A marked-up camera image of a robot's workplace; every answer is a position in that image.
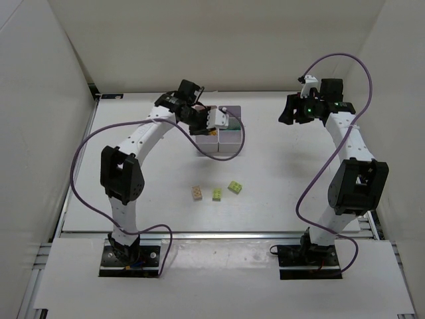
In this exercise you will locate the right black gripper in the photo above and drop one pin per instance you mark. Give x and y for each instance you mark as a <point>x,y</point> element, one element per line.
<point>295,110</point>

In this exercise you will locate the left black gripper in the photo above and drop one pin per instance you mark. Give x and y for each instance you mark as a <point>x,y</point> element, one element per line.
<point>200,121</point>

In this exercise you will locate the light green lego brick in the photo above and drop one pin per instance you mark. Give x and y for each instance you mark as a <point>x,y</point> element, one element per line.
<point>217,194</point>

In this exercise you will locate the cream lego brick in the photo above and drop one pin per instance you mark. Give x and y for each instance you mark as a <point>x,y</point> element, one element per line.
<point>196,193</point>

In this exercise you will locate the light green curved lego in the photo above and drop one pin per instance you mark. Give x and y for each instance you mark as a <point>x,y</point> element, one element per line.
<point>235,187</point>

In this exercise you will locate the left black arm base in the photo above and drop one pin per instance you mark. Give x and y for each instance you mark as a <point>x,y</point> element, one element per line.
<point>146,264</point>

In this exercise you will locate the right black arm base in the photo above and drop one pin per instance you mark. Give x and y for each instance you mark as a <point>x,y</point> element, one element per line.
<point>296,264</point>

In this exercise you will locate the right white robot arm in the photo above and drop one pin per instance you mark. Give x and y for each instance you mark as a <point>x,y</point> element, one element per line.
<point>358,183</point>

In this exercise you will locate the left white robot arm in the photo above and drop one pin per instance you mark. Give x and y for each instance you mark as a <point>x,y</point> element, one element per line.
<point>121,174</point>

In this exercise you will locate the left white divided container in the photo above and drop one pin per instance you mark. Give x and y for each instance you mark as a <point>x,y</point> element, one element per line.
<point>208,144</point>

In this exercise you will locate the white divided container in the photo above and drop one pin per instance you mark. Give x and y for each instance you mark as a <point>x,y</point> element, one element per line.
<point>229,141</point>
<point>208,144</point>

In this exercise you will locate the right white divided container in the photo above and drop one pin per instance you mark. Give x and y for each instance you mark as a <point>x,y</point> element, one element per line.
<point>229,141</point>

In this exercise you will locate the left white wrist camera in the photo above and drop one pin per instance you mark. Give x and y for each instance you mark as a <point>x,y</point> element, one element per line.
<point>217,119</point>

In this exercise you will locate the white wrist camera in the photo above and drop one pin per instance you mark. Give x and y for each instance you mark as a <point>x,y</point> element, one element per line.
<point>307,82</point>
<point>217,119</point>

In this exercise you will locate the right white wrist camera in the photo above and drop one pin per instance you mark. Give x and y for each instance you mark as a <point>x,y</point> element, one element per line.
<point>307,82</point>

